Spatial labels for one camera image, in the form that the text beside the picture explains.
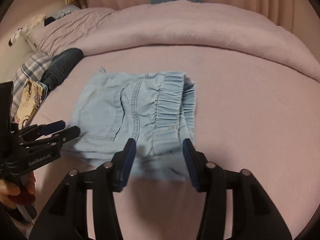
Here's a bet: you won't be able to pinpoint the pink duvet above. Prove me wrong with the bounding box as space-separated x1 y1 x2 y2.
33 1 319 80

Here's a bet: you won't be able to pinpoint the cream patterned cushion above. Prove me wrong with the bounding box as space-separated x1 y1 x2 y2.
14 79 48 129

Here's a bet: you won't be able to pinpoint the white plush toy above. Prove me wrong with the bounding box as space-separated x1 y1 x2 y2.
8 14 46 47

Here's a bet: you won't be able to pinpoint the plaid pillow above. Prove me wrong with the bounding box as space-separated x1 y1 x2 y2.
51 4 81 20
11 53 53 119

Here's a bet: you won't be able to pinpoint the dark folded jeans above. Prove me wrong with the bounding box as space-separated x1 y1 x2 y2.
41 48 84 93

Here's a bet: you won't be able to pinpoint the pink bed sheet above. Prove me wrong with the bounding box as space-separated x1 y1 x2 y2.
34 46 319 239

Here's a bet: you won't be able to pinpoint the left hand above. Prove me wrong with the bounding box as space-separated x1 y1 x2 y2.
0 172 36 210

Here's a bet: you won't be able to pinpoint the light blue denim pants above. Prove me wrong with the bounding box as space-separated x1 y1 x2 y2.
64 72 196 181

